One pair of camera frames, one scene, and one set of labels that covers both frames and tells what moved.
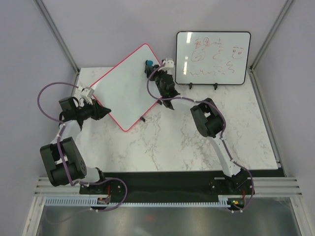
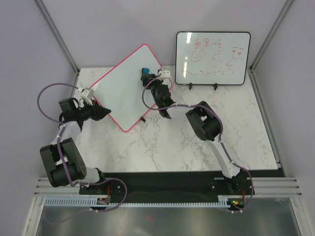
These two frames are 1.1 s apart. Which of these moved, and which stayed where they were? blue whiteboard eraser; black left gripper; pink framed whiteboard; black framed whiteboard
Moved: blue whiteboard eraser
Stayed: black left gripper; pink framed whiteboard; black framed whiteboard
